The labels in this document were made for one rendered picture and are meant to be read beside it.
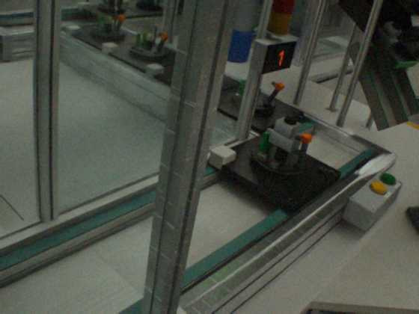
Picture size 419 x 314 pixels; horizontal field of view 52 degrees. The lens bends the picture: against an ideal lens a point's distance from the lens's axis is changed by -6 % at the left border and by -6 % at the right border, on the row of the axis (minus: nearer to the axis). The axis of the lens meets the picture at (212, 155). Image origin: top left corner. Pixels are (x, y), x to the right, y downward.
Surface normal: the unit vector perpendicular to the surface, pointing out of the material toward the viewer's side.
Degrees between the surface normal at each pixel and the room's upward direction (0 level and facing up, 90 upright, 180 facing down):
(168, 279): 90
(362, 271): 0
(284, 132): 90
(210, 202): 0
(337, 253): 0
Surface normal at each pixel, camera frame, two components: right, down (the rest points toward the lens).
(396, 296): 0.18, -0.85
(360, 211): -0.65, 0.28
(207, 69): 0.74, 0.44
